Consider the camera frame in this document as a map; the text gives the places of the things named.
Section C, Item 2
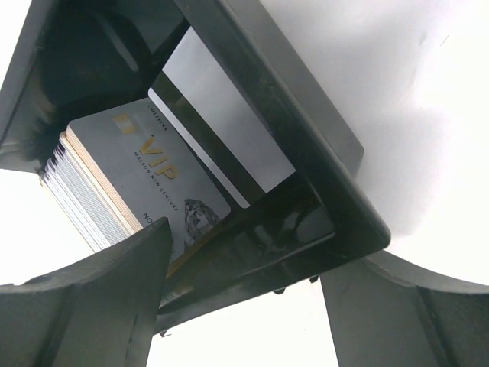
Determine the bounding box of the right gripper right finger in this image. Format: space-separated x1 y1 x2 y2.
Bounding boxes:
320 252 488 366

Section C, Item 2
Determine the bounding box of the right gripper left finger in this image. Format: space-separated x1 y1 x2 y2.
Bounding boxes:
1 218 172 366

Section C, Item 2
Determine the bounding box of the black plastic card tray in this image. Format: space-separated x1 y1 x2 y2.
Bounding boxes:
1 1 390 332

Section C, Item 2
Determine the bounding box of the white card stack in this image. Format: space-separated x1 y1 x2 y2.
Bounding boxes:
41 98 231 272

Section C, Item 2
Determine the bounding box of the card with black stripe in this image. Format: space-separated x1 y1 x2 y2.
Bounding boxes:
148 29 295 209

